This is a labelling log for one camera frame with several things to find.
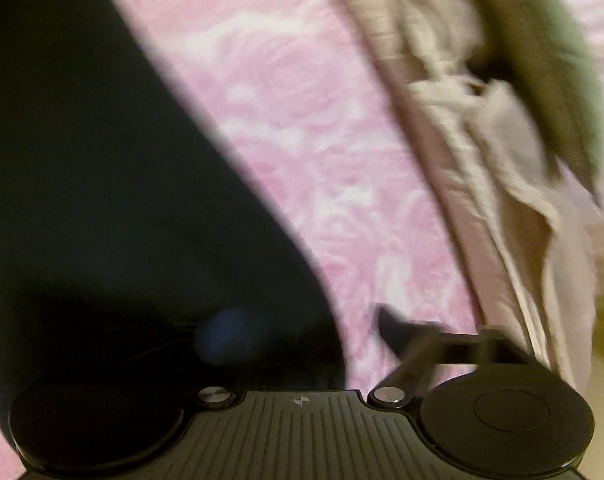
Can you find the beige folded blanket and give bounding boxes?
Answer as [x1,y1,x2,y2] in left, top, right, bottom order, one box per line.
[340,0,597,390]

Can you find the green cushion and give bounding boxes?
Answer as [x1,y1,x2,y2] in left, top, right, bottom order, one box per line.
[479,0,604,197]

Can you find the pink rose bed sheet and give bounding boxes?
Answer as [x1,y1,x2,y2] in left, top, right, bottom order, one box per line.
[0,0,474,479]

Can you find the dark navy fleece pants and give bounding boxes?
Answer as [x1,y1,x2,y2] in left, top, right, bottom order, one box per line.
[0,0,345,427]

